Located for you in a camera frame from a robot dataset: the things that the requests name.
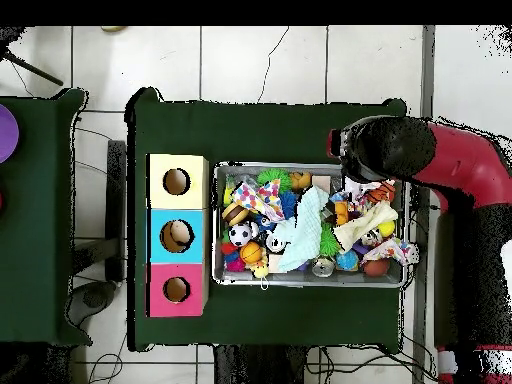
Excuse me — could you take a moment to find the mint green knit cloth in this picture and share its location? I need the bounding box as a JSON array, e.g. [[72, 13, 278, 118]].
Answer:
[[275, 186, 332, 273]]

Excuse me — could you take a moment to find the dark green tablecloth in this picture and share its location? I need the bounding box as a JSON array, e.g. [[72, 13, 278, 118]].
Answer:
[[126, 86, 409, 353]]

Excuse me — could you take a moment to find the dark green side table cloth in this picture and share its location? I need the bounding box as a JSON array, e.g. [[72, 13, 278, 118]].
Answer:
[[0, 87, 93, 347]]

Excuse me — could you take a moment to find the cream cloth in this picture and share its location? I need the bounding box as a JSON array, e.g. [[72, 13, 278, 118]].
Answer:
[[332, 201, 399, 253]]

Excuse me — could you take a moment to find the small orange basketball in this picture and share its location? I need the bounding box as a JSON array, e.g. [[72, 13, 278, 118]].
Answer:
[[239, 243, 263, 268]]

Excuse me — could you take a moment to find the red-brown ball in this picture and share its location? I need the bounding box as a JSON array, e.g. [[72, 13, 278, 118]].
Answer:
[[363, 257, 392, 278]]

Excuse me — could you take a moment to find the green spiky ball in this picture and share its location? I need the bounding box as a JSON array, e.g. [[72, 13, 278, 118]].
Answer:
[[318, 223, 341, 259]]

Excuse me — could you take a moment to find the shallow clear mesh bin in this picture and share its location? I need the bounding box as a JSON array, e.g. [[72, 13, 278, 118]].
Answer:
[[211, 164, 411, 288]]

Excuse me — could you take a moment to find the wooden burger toy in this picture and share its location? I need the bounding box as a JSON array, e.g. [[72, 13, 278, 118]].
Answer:
[[221, 201, 249, 228]]

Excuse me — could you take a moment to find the small soccer ball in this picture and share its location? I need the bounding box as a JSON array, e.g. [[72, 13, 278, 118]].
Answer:
[[227, 223, 252, 248]]

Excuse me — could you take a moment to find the purple object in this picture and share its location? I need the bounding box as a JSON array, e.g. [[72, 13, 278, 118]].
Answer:
[[0, 103, 21, 165]]

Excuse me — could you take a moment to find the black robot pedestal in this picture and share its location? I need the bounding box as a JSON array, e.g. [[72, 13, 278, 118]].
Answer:
[[214, 343, 321, 384]]

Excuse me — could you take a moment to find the black tripod leg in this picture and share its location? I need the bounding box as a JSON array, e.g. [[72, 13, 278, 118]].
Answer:
[[0, 26, 64, 88]]

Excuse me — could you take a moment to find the colourful polka-dot cloth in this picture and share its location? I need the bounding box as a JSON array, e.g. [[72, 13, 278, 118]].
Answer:
[[231, 179, 287, 224]]

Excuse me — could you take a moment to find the black floor stand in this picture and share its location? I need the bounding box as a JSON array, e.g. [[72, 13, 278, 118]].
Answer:
[[67, 139, 128, 328]]

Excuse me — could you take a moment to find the thin black floor cable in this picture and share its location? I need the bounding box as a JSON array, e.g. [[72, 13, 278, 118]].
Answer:
[[257, 26, 291, 104]]

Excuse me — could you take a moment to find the wooden box with three holes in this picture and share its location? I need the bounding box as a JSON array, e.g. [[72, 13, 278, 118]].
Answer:
[[146, 153, 211, 319]]

